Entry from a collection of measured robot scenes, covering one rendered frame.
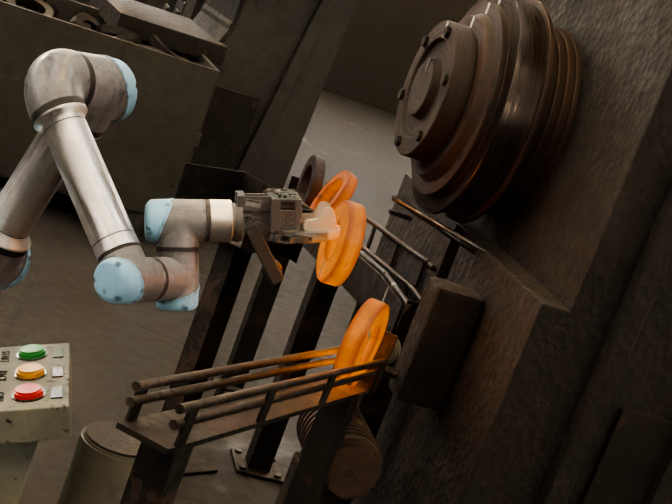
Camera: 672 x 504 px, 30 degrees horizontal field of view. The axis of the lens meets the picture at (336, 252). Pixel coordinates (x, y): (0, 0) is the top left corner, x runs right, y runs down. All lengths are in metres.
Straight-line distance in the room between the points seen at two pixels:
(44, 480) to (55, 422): 1.18
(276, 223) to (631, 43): 0.71
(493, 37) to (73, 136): 0.82
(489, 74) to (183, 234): 0.66
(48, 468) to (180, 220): 0.99
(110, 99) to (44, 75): 0.15
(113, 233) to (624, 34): 0.98
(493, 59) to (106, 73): 0.72
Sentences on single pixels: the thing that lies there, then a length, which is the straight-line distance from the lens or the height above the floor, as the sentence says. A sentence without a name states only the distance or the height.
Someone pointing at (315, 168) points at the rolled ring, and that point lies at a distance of 3.57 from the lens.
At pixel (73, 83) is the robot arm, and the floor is 0.95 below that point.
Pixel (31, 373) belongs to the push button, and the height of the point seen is 0.61.
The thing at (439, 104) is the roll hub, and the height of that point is 1.10.
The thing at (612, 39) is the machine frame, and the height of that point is 1.33.
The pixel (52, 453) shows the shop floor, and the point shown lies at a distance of 3.06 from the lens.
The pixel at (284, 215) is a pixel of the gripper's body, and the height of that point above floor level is 0.85.
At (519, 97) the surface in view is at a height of 1.17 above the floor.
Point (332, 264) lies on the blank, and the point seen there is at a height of 0.80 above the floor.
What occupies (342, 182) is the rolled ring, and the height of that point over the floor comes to 0.73.
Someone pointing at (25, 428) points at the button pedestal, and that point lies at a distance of 1.76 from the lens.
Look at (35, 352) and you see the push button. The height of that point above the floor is 0.61.
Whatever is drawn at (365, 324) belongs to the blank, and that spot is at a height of 0.75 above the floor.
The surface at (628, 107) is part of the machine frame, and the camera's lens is 2.24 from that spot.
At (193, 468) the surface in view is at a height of 0.01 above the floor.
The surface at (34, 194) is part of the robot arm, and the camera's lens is 2.39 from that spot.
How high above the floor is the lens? 1.30
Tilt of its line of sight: 13 degrees down
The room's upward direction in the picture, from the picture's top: 20 degrees clockwise
